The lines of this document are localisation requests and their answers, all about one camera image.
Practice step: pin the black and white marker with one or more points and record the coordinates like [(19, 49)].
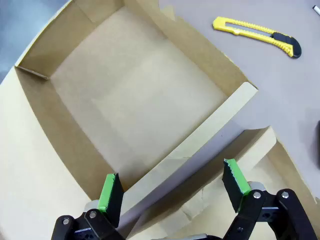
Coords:
[(317, 10)]

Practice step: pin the cardboard box with flat lid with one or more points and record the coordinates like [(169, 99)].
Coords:
[(137, 87)]

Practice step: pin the yellow utility knife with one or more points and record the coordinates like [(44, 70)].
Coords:
[(250, 27)]

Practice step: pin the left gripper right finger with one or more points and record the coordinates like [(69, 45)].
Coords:
[(235, 185)]

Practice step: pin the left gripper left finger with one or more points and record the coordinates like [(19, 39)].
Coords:
[(112, 200)]

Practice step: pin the cardboard box with curled lid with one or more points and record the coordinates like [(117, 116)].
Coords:
[(272, 170)]

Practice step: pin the black stapler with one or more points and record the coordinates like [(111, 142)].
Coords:
[(318, 142)]

